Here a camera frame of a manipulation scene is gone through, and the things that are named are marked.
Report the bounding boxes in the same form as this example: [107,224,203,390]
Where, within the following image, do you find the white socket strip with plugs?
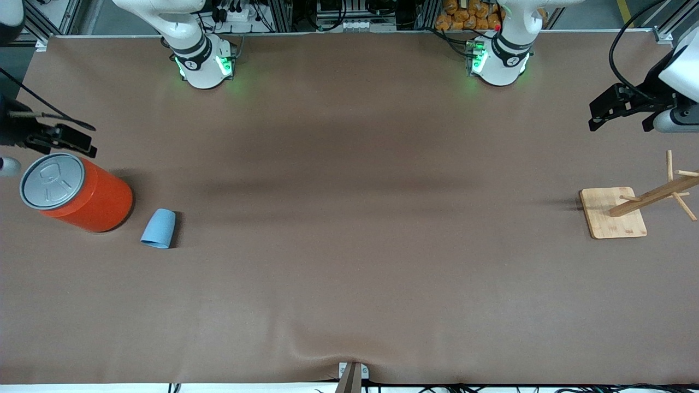
[215,2,258,22]

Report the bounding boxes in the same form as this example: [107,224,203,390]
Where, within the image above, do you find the metal clamp bracket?
[334,361,370,393]

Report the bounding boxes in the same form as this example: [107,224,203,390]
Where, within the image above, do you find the light blue plastic cup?
[140,209,176,249]

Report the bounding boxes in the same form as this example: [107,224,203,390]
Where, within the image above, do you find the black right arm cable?
[0,67,97,132]

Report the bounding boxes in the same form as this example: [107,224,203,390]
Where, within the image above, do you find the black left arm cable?
[609,0,666,103]

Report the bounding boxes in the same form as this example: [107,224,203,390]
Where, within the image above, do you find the orange packaged goods pile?
[435,0,503,31]

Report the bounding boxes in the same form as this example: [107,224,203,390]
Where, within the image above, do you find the white power strip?
[341,20,398,31]

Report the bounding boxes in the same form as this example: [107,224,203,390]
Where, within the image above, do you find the wooden cup rack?
[579,150,699,240]

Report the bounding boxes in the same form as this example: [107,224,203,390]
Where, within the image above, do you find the brown table cover cloth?
[0,30,699,385]

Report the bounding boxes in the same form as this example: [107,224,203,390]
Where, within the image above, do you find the orange can with grey lid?
[20,153,134,234]

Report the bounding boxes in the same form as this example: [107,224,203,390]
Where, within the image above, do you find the aluminium frame profile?
[653,0,699,44]
[22,0,82,45]

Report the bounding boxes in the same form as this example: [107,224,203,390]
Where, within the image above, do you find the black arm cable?
[609,0,666,103]
[0,67,97,132]

